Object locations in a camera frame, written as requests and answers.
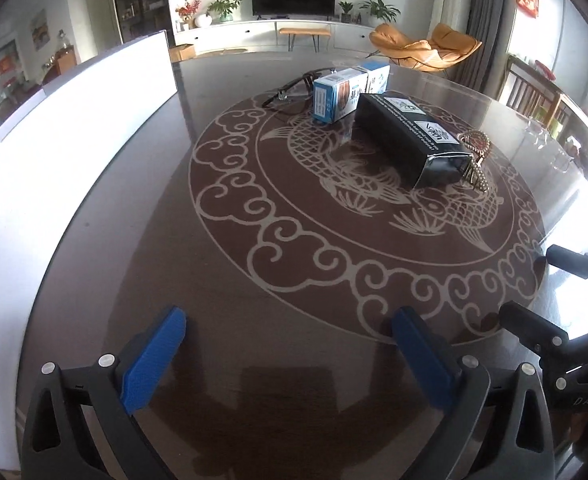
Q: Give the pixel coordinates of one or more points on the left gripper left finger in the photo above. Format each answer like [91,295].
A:
[147,355]

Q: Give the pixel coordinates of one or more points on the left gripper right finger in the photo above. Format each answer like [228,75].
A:
[429,357]

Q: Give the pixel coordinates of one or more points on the white sorting bin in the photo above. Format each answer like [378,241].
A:
[52,151]

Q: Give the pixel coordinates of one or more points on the black printed box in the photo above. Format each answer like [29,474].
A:
[425,153]

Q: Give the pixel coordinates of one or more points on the wooden dining chair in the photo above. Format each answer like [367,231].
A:
[533,95]

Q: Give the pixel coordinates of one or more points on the blue white carton box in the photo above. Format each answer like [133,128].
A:
[336,95]

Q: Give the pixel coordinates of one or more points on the black eyeglasses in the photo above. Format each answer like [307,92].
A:
[298,89]

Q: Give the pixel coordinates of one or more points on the orange lounge chair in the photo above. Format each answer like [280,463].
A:
[445,48]

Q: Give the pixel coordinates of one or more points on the cardboard box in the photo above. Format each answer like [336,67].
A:
[183,52]

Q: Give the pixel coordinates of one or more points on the wooden bench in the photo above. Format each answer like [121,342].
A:
[314,34]

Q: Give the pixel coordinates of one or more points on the leafy floor plant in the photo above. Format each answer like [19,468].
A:
[379,10]

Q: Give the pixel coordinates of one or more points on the red flower vase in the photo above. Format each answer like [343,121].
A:
[188,12]

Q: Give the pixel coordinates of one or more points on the green potted plant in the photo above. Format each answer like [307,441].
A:
[223,10]

